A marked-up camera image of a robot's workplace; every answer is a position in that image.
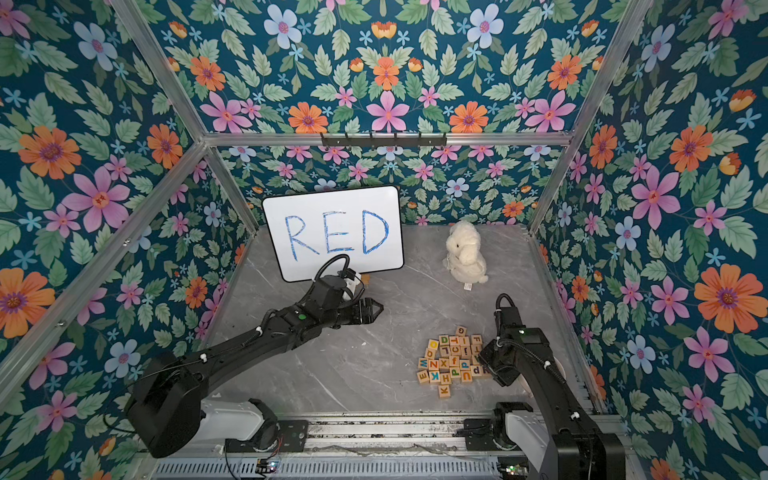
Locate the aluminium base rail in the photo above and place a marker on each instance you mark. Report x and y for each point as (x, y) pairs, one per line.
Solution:
(411, 445)

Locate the white plush dog toy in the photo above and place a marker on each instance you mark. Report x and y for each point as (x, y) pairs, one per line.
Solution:
(464, 260)

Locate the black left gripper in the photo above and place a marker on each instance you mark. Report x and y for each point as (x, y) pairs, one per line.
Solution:
(367, 317)

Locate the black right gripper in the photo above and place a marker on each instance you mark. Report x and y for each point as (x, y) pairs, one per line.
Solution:
(492, 365)

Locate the whiteboard with word RED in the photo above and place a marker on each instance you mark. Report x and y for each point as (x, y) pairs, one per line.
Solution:
(307, 230)

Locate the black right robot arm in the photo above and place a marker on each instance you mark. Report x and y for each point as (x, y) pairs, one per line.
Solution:
(558, 437)

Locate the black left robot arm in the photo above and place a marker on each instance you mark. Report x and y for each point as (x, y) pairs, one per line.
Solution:
(170, 404)

